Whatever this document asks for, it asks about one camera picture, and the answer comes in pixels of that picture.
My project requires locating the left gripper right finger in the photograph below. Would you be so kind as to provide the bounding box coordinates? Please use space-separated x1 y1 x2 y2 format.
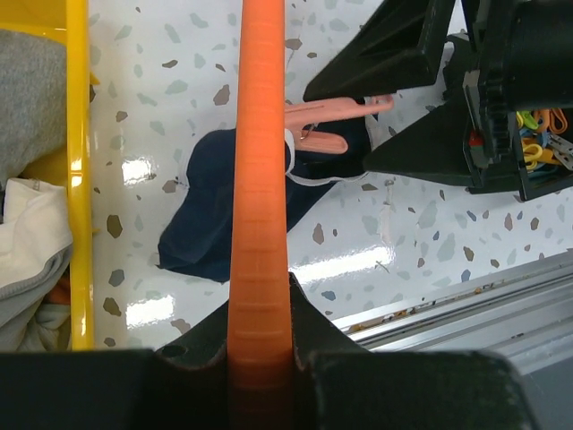
289 276 541 429

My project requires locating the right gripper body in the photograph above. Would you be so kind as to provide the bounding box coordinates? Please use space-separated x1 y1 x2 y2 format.
462 1 572 193

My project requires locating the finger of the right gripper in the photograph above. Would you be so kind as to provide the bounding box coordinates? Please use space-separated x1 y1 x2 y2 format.
363 93 475 186
304 0 452 101

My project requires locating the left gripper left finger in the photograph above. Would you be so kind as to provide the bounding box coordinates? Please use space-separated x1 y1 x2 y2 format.
1 305 229 429

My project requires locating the orange hanger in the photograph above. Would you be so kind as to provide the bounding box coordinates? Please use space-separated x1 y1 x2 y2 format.
227 0 293 393

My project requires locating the pink clothespin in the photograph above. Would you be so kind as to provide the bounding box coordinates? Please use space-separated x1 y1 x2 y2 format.
285 95 394 155

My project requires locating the navy underwear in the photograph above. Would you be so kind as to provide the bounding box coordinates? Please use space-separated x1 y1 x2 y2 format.
158 117 372 283

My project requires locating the rust orange underwear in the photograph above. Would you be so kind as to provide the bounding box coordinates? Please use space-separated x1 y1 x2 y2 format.
43 272 71 313

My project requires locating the grey underwear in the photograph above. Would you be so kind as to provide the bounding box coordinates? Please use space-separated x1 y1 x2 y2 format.
1 178 73 352
1 30 67 189

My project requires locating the black clip box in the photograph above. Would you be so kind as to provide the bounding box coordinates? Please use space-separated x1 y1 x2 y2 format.
442 33 573 202

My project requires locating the yellow plastic tray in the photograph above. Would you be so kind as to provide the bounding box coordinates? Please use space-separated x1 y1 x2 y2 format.
65 1 95 351

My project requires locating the aluminium rail frame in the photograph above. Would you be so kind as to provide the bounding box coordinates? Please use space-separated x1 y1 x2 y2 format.
334 252 572 374

